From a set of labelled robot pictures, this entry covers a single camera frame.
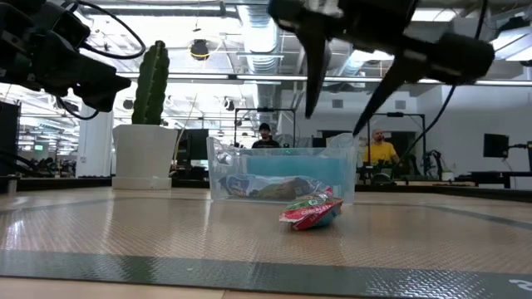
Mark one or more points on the black monitor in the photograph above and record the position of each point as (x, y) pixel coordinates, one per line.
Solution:
(496, 145)
(195, 145)

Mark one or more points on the black desk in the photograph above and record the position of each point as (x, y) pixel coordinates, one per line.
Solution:
(498, 177)

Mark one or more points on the small red green granola bar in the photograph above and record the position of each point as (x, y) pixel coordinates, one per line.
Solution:
(311, 214)

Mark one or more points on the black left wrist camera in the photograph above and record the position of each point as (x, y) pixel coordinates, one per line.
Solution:
(66, 25)

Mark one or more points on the black metal frame rig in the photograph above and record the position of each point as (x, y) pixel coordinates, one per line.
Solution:
(399, 114)
(266, 109)

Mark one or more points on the blue and green granola bar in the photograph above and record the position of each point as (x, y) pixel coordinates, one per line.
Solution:
(270, 189)

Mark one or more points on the black cabinet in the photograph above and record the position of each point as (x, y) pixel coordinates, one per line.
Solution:
(8, 141)

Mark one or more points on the white plant pot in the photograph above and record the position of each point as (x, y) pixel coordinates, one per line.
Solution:
(143, 158)

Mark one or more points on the white pillar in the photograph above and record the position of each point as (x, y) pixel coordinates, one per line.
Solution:
(93, 141)

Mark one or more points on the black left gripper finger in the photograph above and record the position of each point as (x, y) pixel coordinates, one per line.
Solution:
(99, 75)

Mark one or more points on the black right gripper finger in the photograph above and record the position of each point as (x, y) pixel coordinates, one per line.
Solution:
(316, 66)
(390, 83)

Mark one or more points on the person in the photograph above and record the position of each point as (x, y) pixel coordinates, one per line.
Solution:
(380, 151)
(265, 143)

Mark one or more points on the green cactus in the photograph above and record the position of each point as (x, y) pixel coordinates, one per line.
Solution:
(151, 83)

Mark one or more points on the silver ventilation duct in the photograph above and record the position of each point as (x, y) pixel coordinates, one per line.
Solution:
(262, 50)

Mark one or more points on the beige silicone mat dark border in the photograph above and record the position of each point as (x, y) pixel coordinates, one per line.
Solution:
(166, 232)

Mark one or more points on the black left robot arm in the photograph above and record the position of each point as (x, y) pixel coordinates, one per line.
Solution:
(12, 16)

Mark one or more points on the clear plastic bin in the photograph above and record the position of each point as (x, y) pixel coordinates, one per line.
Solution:
(216, 166)

